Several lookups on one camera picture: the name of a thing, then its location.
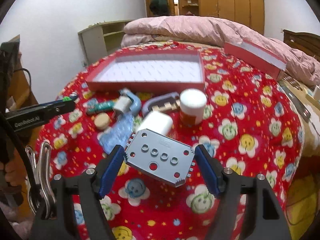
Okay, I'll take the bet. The red smiley-flower blanket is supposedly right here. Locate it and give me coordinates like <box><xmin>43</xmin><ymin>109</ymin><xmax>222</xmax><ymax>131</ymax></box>
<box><xmin>31</xmin><ymin>42</ymin><xmax>305</xmax><ymax>239</ymax></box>

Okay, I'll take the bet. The pink quilted duvet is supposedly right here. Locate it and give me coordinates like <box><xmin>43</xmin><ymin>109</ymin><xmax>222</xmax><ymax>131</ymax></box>
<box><xmin>121</xmin><ymin>16</ymin><xmax>319</xmax><ymax>87</ymax></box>

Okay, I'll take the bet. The round wooden disc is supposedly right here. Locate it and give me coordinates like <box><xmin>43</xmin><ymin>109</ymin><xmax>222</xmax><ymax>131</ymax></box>
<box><xmin>94</xmin><ymin>113</ymin><xmax>111</xmax><ymax>131</ymax></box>

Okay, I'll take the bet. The dark wooden headboard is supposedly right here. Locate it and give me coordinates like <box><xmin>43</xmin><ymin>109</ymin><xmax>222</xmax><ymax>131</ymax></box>
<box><xmin>283</xmin><ymin>29</ymin><xmax>320</xmax><ymax>61</ymax></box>

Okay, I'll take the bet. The wooden puzzle block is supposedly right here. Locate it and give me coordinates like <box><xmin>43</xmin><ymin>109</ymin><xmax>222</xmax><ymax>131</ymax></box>
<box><xmin>152</xmin><ymin>100</ymin><xmax>180</xmax><ymax>113</ymax></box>

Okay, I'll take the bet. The grey perforated plastic plate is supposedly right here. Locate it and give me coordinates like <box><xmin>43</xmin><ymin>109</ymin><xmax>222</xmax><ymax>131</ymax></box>
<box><xmin>125</xmin><ymin>129</ymin><xmax>194</xmax><ymax>187</ymax></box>

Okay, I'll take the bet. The dark green hanging backpack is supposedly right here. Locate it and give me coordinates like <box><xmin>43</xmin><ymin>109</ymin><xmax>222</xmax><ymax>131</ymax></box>
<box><xmin>149</xmin><ymin>0</ymin><xmax>169</xmax><ymax>16</ymax></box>

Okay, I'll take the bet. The clear blue plastic case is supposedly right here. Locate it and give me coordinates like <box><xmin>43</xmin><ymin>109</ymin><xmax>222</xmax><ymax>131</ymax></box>
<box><xmin>98</xmin><ymin>113</ymin><xmax>135</xmax><ymax>155</ymax></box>

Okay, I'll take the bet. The red shallow box tray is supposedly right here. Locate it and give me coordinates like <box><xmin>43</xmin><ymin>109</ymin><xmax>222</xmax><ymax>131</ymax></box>
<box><xmin>86</xmin><ymin>49</ymin><xmax>205</xmax><ymax>94</ymax></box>

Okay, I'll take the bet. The black cable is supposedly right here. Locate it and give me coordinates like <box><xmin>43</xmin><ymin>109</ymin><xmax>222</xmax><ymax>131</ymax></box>
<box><xmin>0</xmin><ymin>67</ymin><xmax>41</xmax><ymax>205</ymax></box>

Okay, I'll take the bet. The grey-purple curved plastic piece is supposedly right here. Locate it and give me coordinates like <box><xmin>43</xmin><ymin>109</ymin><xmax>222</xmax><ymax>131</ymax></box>
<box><xmin>142</xmin><ymin>92</ymin><xmax>180</xmax><ymax>117</ymax></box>

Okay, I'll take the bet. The metal spring clip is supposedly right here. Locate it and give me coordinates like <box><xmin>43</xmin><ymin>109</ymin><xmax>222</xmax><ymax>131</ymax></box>
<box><xmin>25</xmin><ymin>141</ymin><xmax>56</xmax><ymax>219</ymax></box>

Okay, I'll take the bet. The white earbuds case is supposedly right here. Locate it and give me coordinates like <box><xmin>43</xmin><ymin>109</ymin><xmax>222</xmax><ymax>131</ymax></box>
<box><xmin>137</xmin><ymin>111</ymin><xmax>173</xmax><ymax>135</ymax></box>

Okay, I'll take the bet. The red box lid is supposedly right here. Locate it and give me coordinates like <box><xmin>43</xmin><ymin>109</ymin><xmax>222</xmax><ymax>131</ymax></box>
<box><xmin>224</xmin><ymin>40</ymin><xmax>286</xmax><ymax>81</ymax></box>

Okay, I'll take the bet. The green-grey bookshelf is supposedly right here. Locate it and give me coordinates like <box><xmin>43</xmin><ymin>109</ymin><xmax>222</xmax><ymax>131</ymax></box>
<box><xmin>78</xmin><ymin>20</ymin><xmax>131</xmax><ymax>65</ymax></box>

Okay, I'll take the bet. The green battery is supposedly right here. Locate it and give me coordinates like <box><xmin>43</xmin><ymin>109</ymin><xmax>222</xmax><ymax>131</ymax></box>
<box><xmin>86</xmin><ymin>100</ymin><xmax>116</xmax><ymax>115</ymax></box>

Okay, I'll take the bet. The white small cube adapter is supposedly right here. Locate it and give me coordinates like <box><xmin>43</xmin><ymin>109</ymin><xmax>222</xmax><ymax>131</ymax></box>
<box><xmin>113</xmin><ymin>95</ymin><xmax>132</xmax><ymax>115</ymax></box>

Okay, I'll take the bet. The white-capped orange jar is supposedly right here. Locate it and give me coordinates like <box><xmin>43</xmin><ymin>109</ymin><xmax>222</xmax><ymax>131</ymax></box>
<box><xmin>180</xmin><ymin>88</ymin><xmax>207</xmax><ymax>126</ymax></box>

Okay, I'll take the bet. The light blue curved tube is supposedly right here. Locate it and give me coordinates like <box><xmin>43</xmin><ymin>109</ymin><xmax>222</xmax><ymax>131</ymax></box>
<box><xmin>119</xmin><ymin>88</ymin><xmax>142</xmax><ymax>116</ymax></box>

